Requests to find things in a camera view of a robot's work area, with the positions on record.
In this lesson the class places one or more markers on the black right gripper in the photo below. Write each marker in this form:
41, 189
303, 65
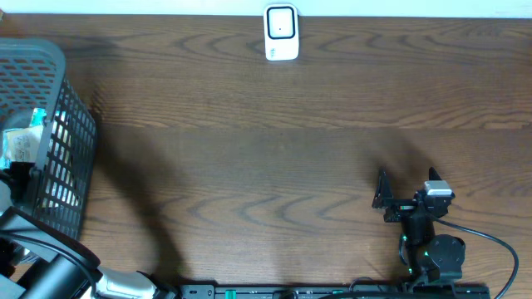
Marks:
383, 198

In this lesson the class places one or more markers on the yellow white snack bag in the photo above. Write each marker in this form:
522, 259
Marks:
21, 145

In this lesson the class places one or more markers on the small teal gum pack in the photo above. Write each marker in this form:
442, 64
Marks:
38, 117

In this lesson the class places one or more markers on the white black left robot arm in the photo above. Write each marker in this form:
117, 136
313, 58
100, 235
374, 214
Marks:
38, 261

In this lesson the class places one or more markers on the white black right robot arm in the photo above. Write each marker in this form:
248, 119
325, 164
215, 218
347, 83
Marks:
433, 260

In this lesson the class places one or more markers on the grey plastic mesh basket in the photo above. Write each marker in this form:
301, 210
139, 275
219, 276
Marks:
33, 75

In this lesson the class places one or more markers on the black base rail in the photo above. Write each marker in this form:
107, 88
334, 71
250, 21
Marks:
363, 290

